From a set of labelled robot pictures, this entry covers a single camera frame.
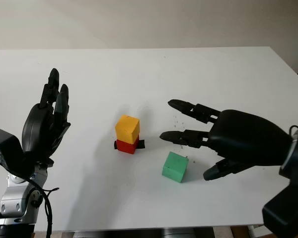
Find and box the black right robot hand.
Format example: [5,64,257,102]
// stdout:
[159,99,295,181]

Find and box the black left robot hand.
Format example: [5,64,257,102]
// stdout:
[21,68,72,160]

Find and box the green wooden block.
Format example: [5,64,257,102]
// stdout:
[161,151,189,183]

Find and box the yellow wooden block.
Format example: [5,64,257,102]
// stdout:
[114,114,141,145]

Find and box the red wooden block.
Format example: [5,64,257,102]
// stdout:
[116,138,139,155]

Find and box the black tape strip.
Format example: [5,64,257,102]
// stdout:
[113,139,147,151]

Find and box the dark robot torso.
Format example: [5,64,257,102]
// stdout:
[73,227,214,238]

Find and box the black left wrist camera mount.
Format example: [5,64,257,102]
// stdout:
[0,128,26,175]

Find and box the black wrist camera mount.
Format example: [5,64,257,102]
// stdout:
[262,184,298,238]
[0,128,26,175]

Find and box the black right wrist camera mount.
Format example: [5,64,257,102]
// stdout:
[262,184,298,238]

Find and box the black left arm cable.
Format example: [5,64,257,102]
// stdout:
[27,178,60,238]

